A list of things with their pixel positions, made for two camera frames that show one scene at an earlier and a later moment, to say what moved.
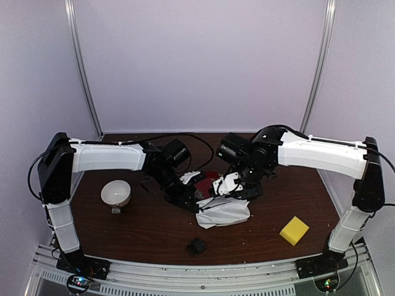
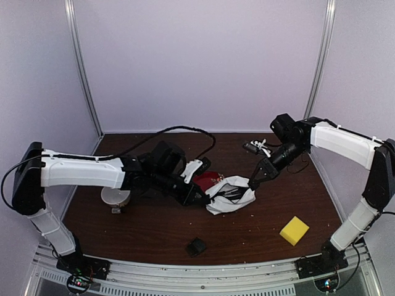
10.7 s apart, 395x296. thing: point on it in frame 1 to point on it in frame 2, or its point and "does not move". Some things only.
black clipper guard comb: (196, 246) does not move
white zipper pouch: (222, 211) to (229, 194)
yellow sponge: (294, 230) does not move
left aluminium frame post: (69, 5) does not move
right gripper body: (257, 190) to (270, 167)
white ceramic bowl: (116, 193) does not move
